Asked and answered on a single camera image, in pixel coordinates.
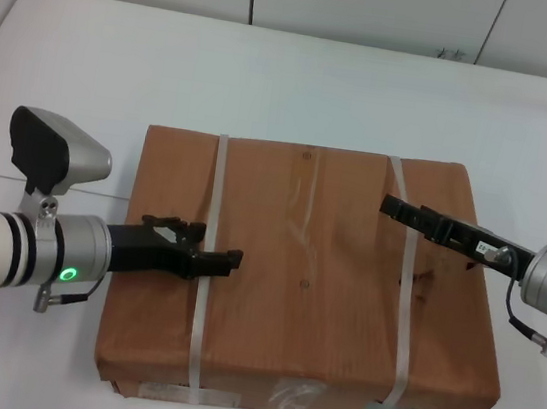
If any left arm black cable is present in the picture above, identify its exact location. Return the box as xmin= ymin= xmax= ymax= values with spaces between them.
xmin=31 ymin=263 xmax=107 ymax=322

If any brown cardboard box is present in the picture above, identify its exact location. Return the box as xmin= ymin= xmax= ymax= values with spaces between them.
xmin=89 ymin=118 xmax=531 ymax=409

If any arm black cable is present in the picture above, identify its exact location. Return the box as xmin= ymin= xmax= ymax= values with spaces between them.
xmin=31 ymin=263 xmax=107 ymax=322
xmin=495 ymin=250 xmax=547 ymax=360

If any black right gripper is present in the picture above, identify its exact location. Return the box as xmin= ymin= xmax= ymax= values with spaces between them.
xmin=372 ymin=192 xmax=539 ymax=283

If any clear packing tape strip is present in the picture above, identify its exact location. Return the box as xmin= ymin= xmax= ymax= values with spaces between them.
xmin=259 ymin=144 xmax=358 ymax=409

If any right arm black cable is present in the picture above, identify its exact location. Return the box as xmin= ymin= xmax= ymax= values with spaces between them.
xmin=495 ymin=250 xmax=547 ymax=360

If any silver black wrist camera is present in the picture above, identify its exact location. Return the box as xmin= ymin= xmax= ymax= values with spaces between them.
xmin=0 ymin=104 xmax=119 ymax=243

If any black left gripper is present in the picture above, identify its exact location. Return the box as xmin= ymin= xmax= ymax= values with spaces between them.
xmin=100 ymin=208 xmax=249 ymax=290

